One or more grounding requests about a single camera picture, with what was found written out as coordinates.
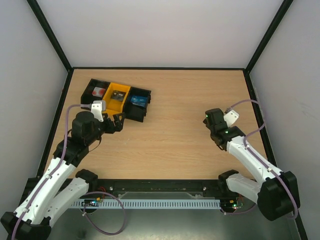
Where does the white slotted cable duct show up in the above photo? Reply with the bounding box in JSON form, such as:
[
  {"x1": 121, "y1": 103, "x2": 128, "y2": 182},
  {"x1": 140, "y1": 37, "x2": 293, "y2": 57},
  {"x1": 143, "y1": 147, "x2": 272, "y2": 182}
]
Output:
[{"x1": 69, "y1": 199, "x2": 221, "y2": 210}]

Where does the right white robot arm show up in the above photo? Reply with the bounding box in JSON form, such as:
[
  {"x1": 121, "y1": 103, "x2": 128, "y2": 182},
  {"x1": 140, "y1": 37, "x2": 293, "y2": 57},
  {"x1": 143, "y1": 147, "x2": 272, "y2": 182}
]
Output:
[{"x1": 203, "y1": 108, "x2": 301, "y2": 221}]

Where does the black card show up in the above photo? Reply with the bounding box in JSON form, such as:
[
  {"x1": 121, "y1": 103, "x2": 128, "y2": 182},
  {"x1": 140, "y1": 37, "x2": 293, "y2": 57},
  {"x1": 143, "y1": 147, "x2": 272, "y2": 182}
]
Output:
[{"x1": 110, "y1": 90, "x2": 127, "y2": 102}]

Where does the yellow bin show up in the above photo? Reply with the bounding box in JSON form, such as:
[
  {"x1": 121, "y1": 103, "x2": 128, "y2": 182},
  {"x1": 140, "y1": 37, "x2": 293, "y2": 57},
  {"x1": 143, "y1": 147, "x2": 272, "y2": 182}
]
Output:
[{"x1": 102, "y1": 82, "x2": 131, "y2": 116}]

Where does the black bin left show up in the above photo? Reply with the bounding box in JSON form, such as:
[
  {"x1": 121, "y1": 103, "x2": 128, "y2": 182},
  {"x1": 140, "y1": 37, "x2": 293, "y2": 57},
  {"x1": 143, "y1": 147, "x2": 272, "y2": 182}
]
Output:
[{"x1": 80, "y1": 78, "x2": 111, "y2": 105}]

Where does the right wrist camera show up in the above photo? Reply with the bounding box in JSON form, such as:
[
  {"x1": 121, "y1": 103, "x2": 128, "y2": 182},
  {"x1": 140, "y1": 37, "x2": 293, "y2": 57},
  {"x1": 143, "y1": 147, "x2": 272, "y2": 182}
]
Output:
[{"x1": 223, "y1": 107, "x2": 240, "y2": 127}]

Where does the black rail base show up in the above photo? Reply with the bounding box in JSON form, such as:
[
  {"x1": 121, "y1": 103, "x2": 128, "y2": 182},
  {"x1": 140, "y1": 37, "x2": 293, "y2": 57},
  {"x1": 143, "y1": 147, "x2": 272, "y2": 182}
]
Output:
[{"x1": 24, "y1": 177, "x2": 291, "y2": 198}]

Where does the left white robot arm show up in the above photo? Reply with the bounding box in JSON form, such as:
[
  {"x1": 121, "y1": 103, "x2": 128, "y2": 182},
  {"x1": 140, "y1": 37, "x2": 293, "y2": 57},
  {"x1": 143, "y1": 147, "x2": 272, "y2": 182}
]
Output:
[{"x1": 0, "y1": 111, "x2": 125, "y2": 240}]

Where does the black enclosure frame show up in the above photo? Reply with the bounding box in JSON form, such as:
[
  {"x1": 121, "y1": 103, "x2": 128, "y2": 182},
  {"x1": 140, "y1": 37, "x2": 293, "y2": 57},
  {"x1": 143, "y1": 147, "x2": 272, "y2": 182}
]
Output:
[{"x1": 7, "y1": 0, "x2": 309, "y2": 240}]

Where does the red white card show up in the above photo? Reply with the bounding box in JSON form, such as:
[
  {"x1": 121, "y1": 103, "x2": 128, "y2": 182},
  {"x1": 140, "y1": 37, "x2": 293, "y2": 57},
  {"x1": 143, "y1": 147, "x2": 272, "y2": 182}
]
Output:
[{"x1": 91, "y1": 86, "x2": 106, "y2": 98}]

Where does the black bin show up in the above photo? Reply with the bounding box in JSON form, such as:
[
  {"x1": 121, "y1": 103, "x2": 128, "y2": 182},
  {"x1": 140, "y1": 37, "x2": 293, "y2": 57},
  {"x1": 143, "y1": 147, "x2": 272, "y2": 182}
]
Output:
[
  {"x1": 80, "y1": 78, "x2": 111, "y2": 105},
  {"x1": 122, "y1": 87, "x2": 152, "y2": 123}
]

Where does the blue card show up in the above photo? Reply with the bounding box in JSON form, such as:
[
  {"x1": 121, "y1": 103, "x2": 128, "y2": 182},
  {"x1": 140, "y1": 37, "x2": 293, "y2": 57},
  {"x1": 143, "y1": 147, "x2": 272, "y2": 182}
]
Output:
[{"x1": 130, "y1": 95, "x2": 148, "y2": 108}]

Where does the black bin right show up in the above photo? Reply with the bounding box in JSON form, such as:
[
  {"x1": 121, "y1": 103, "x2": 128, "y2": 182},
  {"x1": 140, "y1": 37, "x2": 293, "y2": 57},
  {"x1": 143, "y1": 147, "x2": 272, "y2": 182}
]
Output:
[{"x1": 122, "y1": 87, "x2": 152, "y2": 123}]

